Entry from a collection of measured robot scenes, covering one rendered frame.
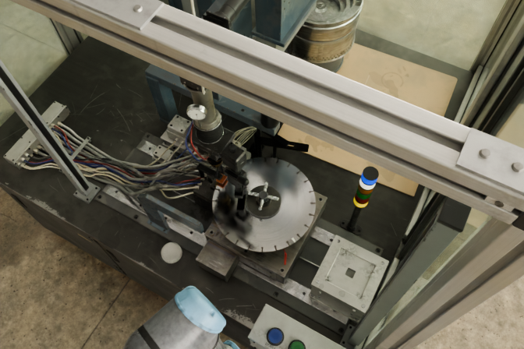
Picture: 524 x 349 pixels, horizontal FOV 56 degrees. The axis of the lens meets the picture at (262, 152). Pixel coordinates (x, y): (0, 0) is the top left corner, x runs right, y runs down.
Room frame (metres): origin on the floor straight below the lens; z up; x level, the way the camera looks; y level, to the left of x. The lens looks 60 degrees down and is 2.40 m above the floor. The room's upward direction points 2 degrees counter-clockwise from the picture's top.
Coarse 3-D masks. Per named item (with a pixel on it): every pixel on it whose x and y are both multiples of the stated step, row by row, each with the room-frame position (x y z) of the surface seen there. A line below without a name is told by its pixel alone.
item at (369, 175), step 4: (364, 168) 0.65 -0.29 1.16; (368, 168) 0.65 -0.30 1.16; (372, 168) 0.65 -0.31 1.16; (376, 168) 0.65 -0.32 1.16; (364, 172) 0.64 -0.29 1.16; (368, 172) 0.64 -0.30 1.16; (372, 172) 0.64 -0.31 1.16; (376, 172) 0.64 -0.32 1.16; (364, 176) 0.63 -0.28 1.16; (368, 176) 0.63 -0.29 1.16; (372, 176) 0.63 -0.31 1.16; (376, 176) 0.63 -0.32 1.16; (364, 180) 0.62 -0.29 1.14; (368, 180) 0.62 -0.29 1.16; (372, 180) 0.62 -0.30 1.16; (376, 180) 0.62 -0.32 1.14; (368, 184) 0.62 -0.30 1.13; (372, 184) 0.62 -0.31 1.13
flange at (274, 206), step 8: (256, 192) 0.69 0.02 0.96; (272, 192) 0.69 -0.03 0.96; (248, 200) 0.66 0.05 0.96; (256, 200) 0.66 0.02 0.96; (272, 200) 0.66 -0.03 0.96; (280, 200) 0.66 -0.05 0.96; (248, 208) 0.64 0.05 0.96; (256, 208) 0.63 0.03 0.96; (264, 208) 0.63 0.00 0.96; (272, 208) 0.63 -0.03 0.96; (256, 216) 0.61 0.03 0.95; (264, 216) 0.61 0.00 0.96
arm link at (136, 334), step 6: (132, 336) 0.19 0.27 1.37; (138, 336) 0.19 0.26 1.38; (126, 342) 0.18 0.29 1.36; (132, 342) 0.18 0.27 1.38; (138, 342) 0.17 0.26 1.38; (144, 342) 0.17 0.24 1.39; (126, 348) 0.17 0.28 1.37; (132, 348) 0.16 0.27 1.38; (138, 348) 0.16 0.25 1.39; (144, 348) 0.16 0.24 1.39
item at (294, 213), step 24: (264, 168) 0.78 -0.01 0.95; (288, 168) 0.78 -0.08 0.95; (216, 192) 0.70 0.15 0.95; (288, 192) 0.69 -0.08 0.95; (312, 192) 0.68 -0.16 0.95; (216, 216) 0.62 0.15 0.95; (240, 216) 0.61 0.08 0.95; (288, 216) 0.61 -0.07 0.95; (312, 216) 0.60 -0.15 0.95; (240, 240) 0.53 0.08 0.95; (264, 240) 0.53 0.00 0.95; (288, 240) 0.53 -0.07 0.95
